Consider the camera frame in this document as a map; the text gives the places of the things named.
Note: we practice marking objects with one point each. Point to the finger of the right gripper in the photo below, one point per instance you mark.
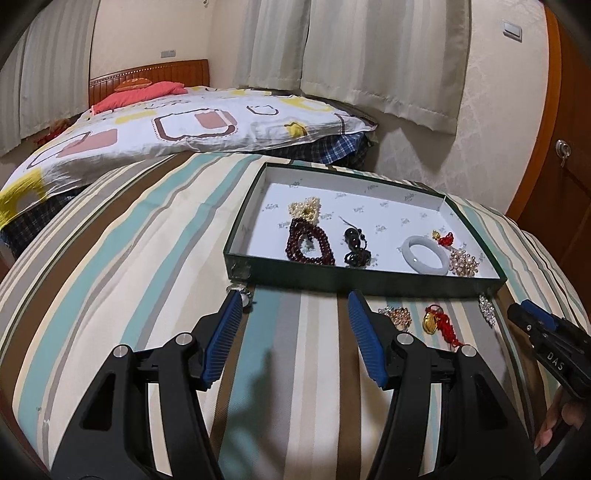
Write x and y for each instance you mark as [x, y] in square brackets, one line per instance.
[536, 332]
[548, 320]

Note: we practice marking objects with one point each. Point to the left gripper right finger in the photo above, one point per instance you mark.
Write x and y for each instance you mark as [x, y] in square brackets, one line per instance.
[481, 435]

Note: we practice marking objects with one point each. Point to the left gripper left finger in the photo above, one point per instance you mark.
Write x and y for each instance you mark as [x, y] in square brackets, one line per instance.
[108, 436]

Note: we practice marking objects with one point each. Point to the pearl cluster brooch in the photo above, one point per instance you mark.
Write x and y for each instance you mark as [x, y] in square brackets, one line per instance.
[463, 264]

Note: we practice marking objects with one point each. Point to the small gold red charm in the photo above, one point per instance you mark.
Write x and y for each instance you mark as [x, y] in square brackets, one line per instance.
[444, 240]

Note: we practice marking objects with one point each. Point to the white jade bangle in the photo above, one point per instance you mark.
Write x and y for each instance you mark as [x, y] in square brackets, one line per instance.
[425, 256]

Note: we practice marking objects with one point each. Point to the black gourd pendant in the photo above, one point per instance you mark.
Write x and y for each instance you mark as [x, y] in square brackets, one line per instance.
[359, 255]

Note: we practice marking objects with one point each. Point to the crystal rhinestone brooch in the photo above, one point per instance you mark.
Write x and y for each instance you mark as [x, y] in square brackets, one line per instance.
[487, 310]

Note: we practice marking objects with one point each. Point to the green jewelry tray box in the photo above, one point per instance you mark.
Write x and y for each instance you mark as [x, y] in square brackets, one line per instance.
[289, 233]

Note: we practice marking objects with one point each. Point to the right hand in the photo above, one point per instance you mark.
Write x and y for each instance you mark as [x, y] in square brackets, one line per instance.
[570, 412]

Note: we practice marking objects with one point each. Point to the wooden door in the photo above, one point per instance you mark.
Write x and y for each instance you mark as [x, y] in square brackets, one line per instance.
[551, 202]

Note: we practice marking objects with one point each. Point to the metal door lock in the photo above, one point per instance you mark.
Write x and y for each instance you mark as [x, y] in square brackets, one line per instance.
[563, 151]

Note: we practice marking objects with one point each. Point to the striped tablecloth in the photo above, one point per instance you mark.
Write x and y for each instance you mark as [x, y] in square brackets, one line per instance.
[137, 259]

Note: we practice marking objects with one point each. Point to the right white curtain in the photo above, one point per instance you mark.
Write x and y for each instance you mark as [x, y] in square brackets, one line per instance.
[404, 58]

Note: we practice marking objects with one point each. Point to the white curtain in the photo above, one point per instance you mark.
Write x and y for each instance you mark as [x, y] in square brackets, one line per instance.
[273, 40]
[404, 58]

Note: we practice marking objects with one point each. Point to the bed with patterned quilt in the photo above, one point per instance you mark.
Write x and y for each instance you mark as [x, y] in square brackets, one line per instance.
[198, 119]

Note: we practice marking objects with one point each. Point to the pink pillow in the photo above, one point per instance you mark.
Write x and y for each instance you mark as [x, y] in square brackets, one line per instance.
[125, 98]

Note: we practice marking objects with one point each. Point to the orange cushion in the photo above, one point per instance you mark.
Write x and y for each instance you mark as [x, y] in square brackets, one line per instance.
[133, 84]

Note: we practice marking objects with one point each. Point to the left window curtain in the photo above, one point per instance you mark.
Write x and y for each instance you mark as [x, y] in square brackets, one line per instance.
[45, 64]

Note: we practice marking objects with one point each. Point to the centre white curtain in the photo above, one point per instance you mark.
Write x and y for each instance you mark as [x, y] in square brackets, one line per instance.
[273, 40]

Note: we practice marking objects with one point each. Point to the wooden headboard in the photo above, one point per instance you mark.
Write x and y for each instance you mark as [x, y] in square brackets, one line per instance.
[189, 72]

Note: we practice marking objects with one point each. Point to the wall light switch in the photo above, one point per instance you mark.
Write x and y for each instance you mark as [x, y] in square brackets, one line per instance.
[512, 31]

